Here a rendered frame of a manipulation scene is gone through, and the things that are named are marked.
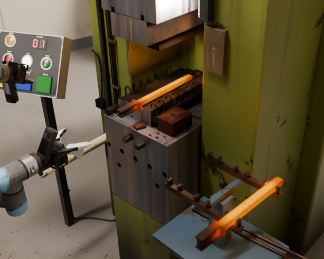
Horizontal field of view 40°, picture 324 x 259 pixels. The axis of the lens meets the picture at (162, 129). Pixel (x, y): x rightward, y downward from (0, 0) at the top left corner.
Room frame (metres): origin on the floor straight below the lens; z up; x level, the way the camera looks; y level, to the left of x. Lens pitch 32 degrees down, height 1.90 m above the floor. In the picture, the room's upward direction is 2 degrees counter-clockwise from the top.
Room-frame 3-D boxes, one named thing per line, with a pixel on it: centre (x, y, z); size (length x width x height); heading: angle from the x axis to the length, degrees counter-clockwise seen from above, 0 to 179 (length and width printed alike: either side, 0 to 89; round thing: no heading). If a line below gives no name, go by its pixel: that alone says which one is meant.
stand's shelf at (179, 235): (1.15, -0.20, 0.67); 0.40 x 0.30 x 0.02; 44
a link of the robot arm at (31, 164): (1.24, 0.46, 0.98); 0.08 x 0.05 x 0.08; 46
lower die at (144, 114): (1.79, -0.03, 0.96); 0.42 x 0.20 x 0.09; 136
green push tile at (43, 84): (1.81, 0.52, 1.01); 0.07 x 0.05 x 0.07; 71
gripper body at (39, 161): (1.30, 0.41, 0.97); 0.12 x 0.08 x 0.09; 136
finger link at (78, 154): (1.32, 0.30, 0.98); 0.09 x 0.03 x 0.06; 100
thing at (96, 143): (1.81, 0.43, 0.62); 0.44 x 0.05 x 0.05; 136
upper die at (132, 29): (1.79, -0.03, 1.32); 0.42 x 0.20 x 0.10; 136
